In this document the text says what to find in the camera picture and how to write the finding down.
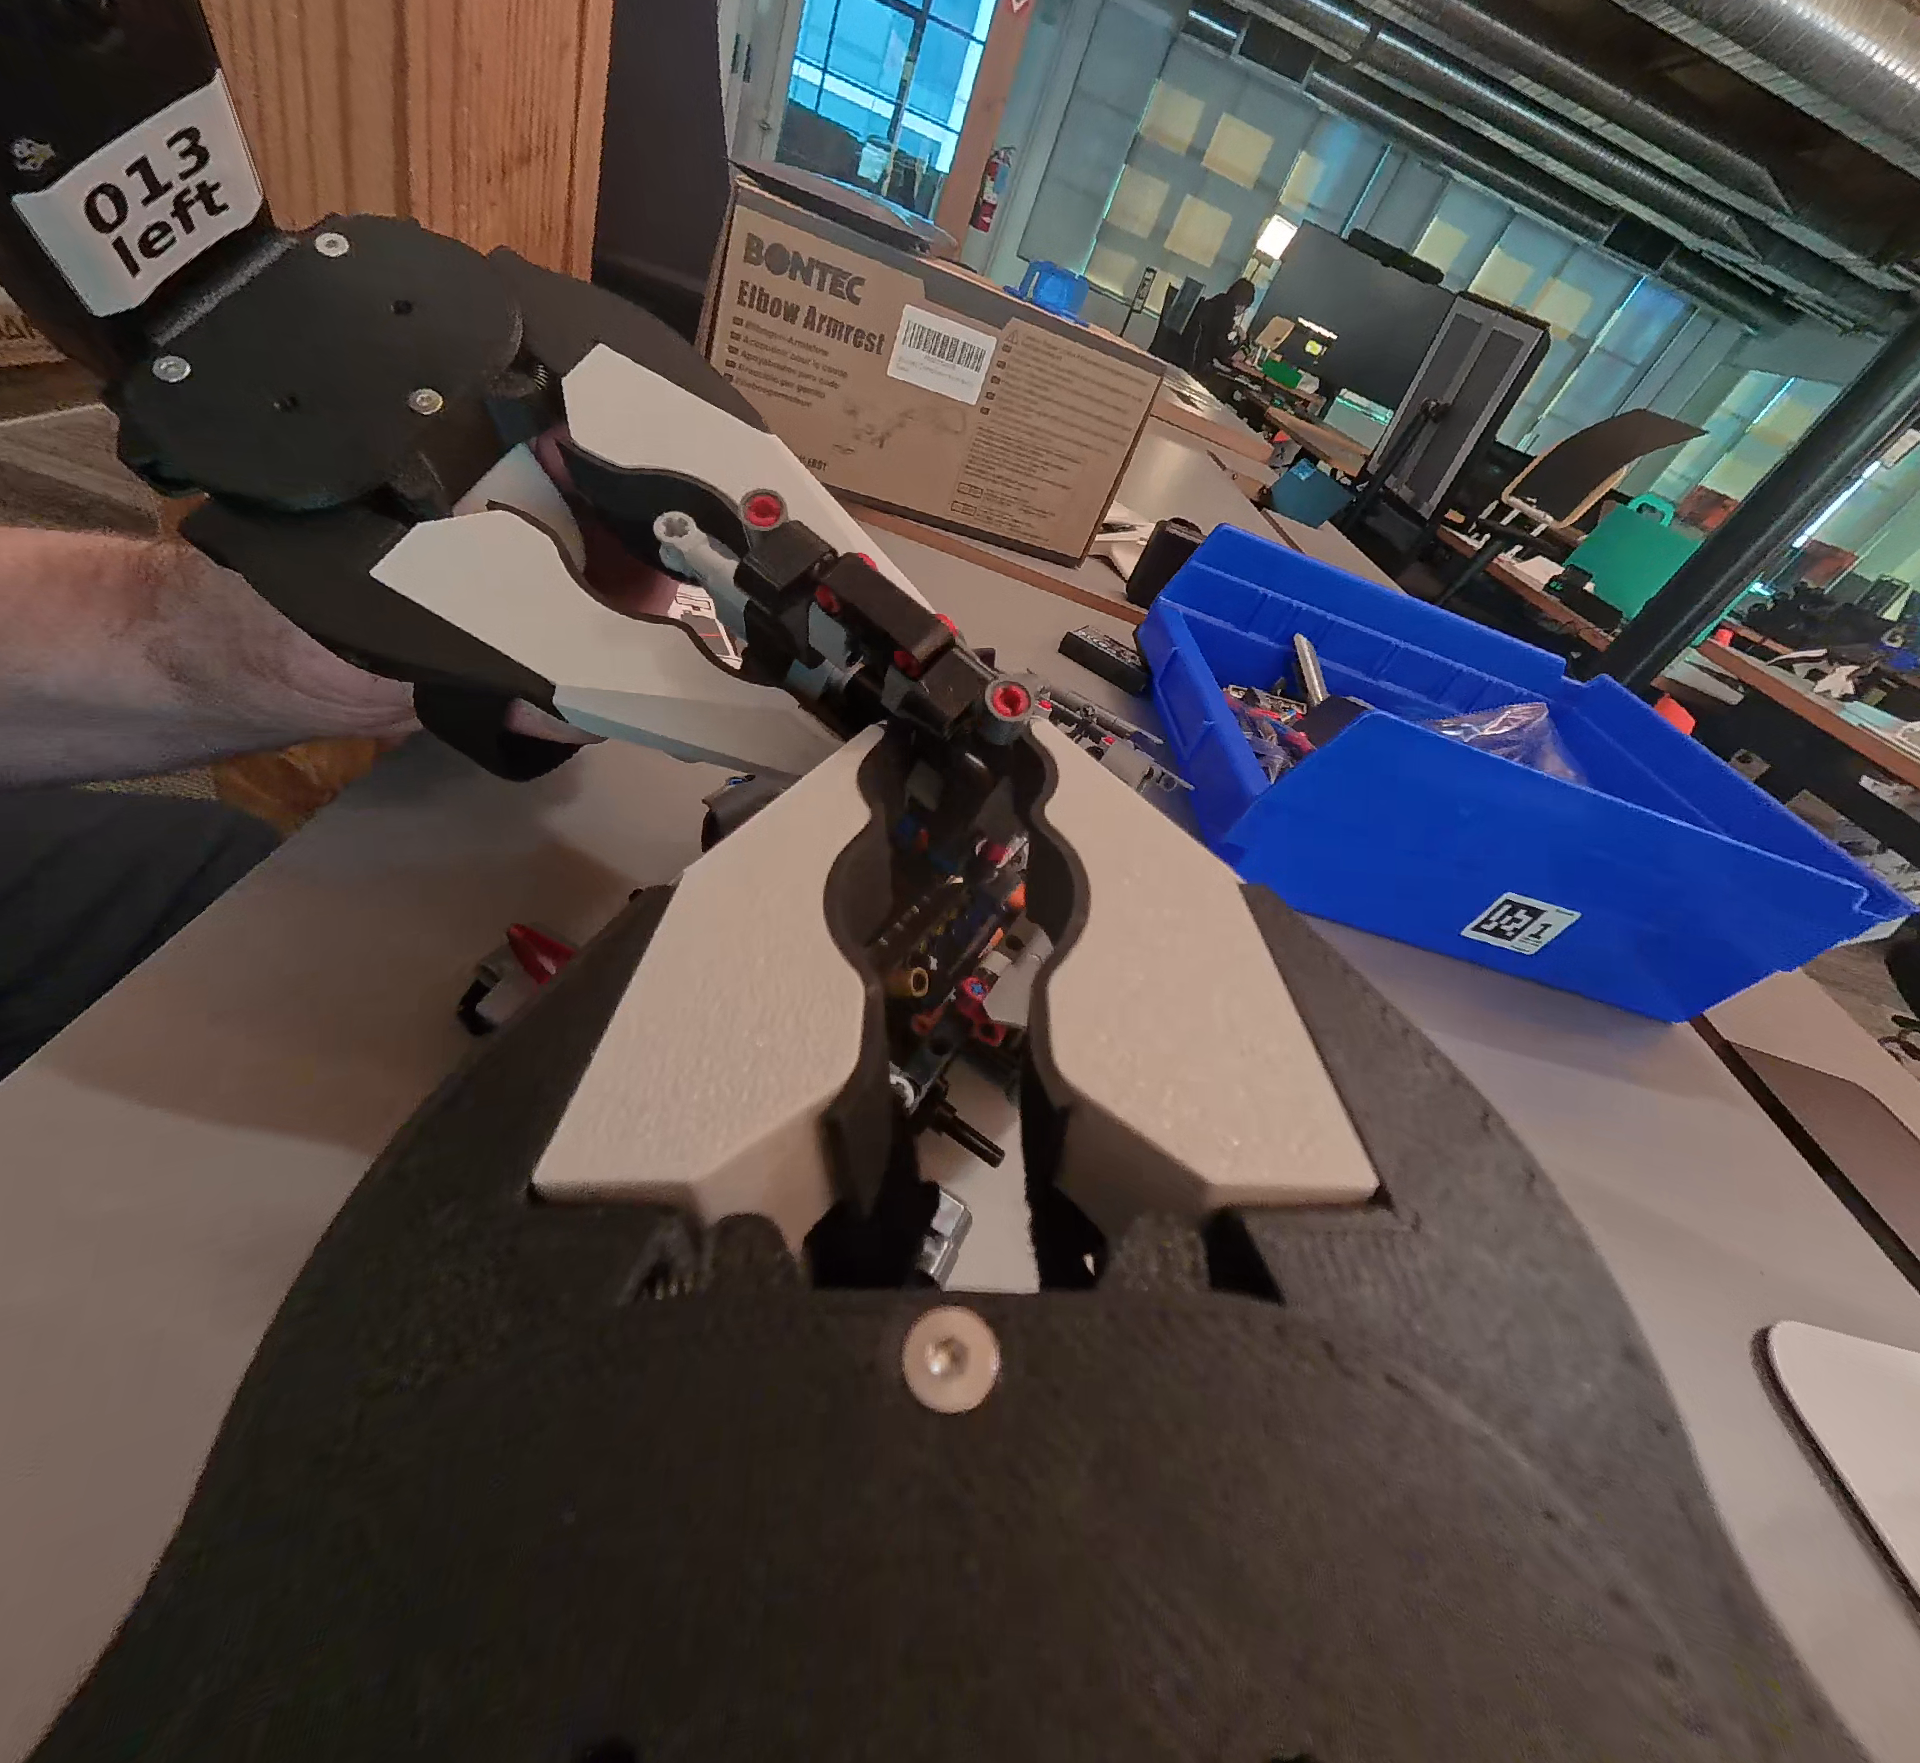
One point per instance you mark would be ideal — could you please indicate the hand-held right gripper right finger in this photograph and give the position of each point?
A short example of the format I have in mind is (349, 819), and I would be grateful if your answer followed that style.
(1200, 1028)

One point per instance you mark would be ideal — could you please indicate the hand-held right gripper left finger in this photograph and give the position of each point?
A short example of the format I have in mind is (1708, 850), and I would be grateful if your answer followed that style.
(705, 1028)

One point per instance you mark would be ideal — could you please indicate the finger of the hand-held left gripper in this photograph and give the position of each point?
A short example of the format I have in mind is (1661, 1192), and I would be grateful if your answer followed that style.
(674, 428)
(496, 578)

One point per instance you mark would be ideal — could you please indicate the large grey lego model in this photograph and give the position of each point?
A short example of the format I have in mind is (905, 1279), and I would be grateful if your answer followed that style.
(959, 937)

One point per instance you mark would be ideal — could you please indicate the small black lego assembly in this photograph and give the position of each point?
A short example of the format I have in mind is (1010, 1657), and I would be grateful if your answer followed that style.
(885, 624)

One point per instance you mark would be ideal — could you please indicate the person's left forearm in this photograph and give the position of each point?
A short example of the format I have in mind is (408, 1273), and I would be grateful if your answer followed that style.
(165, 652)

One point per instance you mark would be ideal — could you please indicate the brown cardboard box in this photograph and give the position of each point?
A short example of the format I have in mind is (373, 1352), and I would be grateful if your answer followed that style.
(959, 428)

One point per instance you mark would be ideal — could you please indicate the wooden pillar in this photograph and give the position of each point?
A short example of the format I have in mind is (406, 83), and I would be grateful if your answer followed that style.
(405, 37)

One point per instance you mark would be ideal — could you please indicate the blue storage bin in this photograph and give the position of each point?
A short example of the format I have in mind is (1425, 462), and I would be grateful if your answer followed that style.
(1500, 863)

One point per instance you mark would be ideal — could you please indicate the red fire extinguisher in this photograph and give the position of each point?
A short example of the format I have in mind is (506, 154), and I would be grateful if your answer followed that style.
(990, 187)

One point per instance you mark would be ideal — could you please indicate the clear plastic bags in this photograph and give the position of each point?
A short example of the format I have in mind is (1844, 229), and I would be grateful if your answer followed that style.
(1477, 728)

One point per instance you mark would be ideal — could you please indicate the blue crate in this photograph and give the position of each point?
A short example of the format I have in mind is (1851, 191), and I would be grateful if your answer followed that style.
(1057, 282)

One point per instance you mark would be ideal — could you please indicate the green bag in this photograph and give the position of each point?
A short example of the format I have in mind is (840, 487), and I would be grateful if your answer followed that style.
(1635, 556)

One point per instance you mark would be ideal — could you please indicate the black monitor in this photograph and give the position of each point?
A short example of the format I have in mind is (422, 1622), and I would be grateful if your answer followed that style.
(1357, 309)

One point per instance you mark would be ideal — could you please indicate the wooden chair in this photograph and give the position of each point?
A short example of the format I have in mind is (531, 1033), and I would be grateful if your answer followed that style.
(1613, 443)

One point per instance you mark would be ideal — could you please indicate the black stand pole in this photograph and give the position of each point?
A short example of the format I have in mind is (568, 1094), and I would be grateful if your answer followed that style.
(1755, 518)

